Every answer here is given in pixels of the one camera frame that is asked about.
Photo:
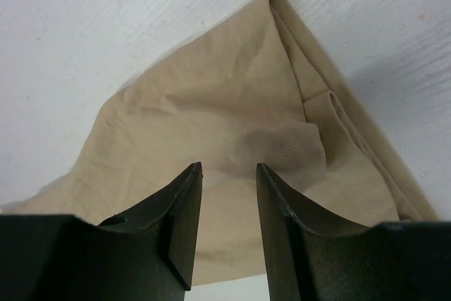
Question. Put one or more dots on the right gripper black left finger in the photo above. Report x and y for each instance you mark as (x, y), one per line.
(143, 253)

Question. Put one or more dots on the beige t shirt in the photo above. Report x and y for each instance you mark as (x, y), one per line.
(255, 89)

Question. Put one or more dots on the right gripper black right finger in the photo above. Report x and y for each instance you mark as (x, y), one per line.
(313, 254)

